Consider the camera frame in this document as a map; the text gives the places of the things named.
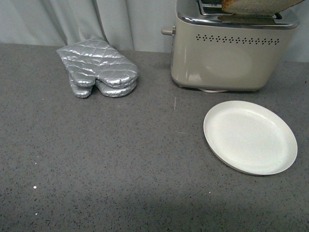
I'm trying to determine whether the brown bread slice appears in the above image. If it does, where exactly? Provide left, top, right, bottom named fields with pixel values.
left=222, top=0, right=303, bottom=15

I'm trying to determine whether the beige two-slot toaster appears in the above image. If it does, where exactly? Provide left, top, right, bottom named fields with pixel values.
left=161, top=0, right=299, bottom=92

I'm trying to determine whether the lower silver quilted oven mitt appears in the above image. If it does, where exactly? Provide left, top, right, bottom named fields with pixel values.
left=69, top=74, right=137, bottom=99

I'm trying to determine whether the silver quilted oven mitt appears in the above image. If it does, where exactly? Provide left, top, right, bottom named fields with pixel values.
left=69, top=74, right=137, bottom=99
left=56, top=38, right=139, bottom=88

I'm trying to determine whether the upper silver quilted oven mitt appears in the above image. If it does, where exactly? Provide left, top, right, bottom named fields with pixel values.
left=56, top=38, right=139, bottom=88

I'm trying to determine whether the grey curtain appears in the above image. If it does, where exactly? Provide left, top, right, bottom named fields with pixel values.
left=0, top=0, right=309, bottom=63

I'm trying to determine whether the white round plate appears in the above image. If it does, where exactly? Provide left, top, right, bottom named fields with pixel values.
left=203, top=101, right=298, bottom=175

